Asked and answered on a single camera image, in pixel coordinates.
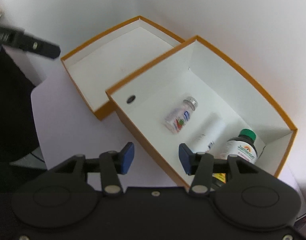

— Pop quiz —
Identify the deep orange cardboard box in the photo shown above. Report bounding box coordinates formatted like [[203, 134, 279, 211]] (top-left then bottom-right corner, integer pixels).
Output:
[[106, 36, 298, 187]]

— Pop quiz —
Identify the white spray tube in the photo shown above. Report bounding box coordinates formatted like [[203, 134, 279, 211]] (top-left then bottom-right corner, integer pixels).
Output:
[[190, 113, 226, 153]]

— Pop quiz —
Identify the shallow orange box lid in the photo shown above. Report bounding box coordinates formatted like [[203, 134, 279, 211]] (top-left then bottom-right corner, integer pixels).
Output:
[[61, 16, 185, 120]]

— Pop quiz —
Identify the clear candy bottle silver cap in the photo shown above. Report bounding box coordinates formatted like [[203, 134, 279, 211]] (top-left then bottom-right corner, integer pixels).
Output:
[[164, 96, 198, 134]]

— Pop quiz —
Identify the dark vitamin C bottle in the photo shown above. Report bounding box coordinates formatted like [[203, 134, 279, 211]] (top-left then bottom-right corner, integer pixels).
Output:
[[211, 128, 258, 188]]

